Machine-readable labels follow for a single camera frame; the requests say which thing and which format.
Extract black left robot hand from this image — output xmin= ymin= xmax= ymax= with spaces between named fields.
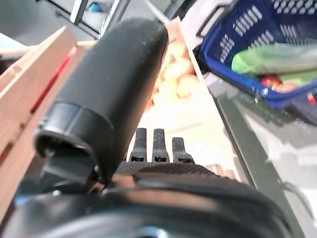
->
xmin=2 ymin=17 xmax=292 ymax=238

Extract blue plastic shopping basket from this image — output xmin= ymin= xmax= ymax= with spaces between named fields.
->
xmin=198 ymin=0 xmax=317 ymax=110

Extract napa cabbage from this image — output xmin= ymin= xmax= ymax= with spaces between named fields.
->
xmin=281 ymin=71 xmax=317 ymax=85
xmin=231 ymin=43 xmax=317 ymax=75

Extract white desk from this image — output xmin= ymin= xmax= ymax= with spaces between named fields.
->
xmin=37 ymin=0 xmax=129 ymax=38

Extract wooden crate white slats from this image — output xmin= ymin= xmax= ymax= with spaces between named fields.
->
xmin=0 ymin=24 xmax=251 ymax=214

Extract wooden potato crate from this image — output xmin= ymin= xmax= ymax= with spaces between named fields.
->
xmin=148 ymin=16 xmax=208 ymax=105

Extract red apple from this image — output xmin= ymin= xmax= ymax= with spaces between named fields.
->
xmin=260 ymin=75 xmax=283 ymax=87

